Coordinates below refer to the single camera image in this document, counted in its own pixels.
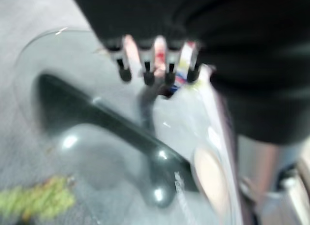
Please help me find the left robot hand black cloth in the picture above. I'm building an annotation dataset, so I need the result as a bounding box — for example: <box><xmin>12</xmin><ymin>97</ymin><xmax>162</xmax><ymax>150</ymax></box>
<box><xmin>69</xmin><ymin>0</ymin><xmax>310</xmax><ymax>145</ymax></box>

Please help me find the clear plastic bag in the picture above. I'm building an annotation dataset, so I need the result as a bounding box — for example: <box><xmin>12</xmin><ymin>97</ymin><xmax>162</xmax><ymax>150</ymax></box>
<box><xmin>151</xmin><ymin>88</ymin><xmax>220</xmax><ymax>160</ymax></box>

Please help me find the colourful printed package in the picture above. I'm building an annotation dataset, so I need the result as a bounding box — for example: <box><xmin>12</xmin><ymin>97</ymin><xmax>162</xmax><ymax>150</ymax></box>
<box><xmin>174</xmin><ymin>41</ymin><xmax>202</xmax><ymax>89</ymax></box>

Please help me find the green grape bunch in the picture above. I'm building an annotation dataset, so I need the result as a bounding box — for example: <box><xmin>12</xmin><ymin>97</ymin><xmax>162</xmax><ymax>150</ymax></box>
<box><xmin>0</xmin><ymin>176</ymin><xmax>76</xmax><ymax>222</ymax></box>

